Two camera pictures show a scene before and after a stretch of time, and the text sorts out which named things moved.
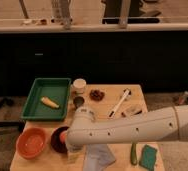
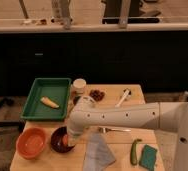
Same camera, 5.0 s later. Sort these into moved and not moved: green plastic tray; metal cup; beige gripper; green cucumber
Moved: beige gripper
Not moved: metal cup; green cucumber; green plastic tray
